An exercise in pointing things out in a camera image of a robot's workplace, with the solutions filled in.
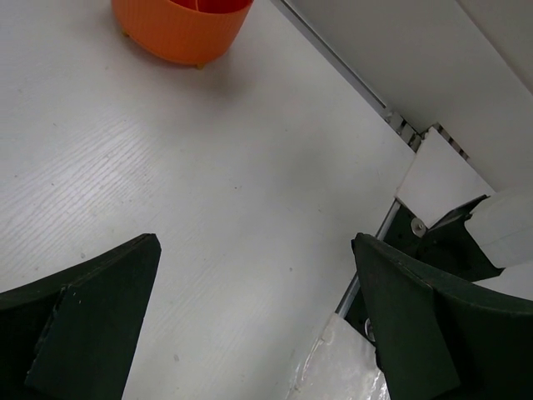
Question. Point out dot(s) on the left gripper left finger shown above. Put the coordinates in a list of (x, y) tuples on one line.
[(73, 334)]

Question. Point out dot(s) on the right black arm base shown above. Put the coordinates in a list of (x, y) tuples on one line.
[(446, 245)]

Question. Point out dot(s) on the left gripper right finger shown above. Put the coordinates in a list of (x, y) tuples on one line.
[(439, 336)]

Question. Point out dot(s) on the orange round compartment container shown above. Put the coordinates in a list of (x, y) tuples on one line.
[(191, 33)]

